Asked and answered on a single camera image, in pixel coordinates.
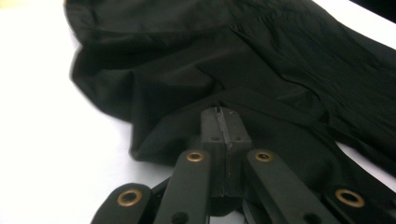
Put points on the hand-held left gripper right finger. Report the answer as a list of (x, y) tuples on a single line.
[(238, 137)]

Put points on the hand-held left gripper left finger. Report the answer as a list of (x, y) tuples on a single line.
[(214, 130)]

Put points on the black pants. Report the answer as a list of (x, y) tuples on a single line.
[(186, 62)]

